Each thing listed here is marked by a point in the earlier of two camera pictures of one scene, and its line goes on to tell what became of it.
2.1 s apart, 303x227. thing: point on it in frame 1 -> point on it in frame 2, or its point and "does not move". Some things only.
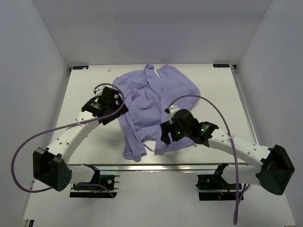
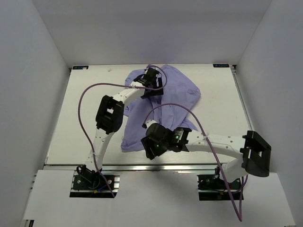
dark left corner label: [80, 67] does not move
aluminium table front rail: [169, 166] does not move
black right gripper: [167, 127] -> [147, 143]
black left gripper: [123, 110] -> [157, 91]
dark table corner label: [221, 65] does not move
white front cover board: [155, 199] does not move
